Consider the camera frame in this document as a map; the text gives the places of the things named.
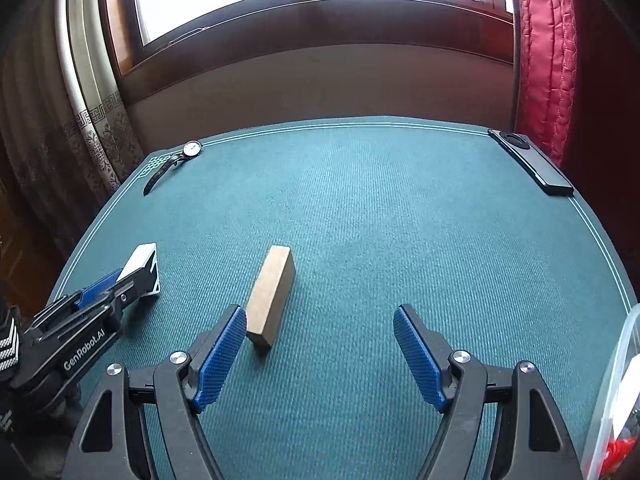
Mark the red quilted curtain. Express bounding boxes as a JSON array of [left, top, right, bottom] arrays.
[[515, 0, 578, 165]]

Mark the brown wooden window frame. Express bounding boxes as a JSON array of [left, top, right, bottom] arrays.
[[99, 0, 516, 105]]

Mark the small tan wooden block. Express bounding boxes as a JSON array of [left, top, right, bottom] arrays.
[[246, 245, 295, 350]]

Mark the black smartphone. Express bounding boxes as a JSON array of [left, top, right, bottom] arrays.
[[488, 129, 574, 196]]

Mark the white striped triangular block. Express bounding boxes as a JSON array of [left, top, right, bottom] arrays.
[[117, 243, 160, 297]]

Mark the grey gloved left hand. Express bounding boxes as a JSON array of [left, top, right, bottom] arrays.
[[1, 386, 82, 479]]

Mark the beige patterned curtain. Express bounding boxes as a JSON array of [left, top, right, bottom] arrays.
[[1, 0, 144, 256]]

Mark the clear plastic bowl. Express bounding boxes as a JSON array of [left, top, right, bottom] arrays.
[[582, 304, 639, 479]]

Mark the red Skittles candy can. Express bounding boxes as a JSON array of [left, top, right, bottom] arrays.
[[600, 438, 638, 478]]

